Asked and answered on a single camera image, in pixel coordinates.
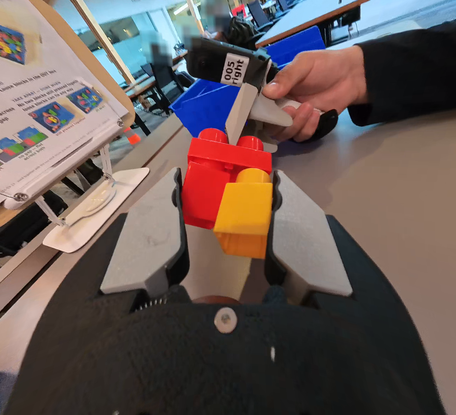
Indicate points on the orange single-stud block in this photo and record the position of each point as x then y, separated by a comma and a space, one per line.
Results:
245, 215

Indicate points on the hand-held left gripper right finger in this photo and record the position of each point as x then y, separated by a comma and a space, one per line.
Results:
310, 247

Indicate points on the long wooden-edged desk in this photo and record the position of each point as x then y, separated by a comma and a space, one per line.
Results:
313, 12

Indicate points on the person's right hand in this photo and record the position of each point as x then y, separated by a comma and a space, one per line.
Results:
320, 77

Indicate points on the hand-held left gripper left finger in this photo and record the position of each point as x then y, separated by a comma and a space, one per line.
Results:
142, 244

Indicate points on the blue plastic bin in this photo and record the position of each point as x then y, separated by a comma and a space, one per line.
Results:
206, 109

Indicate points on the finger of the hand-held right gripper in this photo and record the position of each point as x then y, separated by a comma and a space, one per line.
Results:
269, 144
240, 112

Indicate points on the red two-stud block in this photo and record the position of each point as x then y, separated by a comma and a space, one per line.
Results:
221, 155

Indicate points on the printed instruction sheet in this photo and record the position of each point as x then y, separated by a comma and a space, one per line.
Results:
46, 101

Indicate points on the red single-stud block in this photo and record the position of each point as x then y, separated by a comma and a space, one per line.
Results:
201, 198

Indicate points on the orange traffic cone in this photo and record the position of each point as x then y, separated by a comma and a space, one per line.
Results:
132, 136

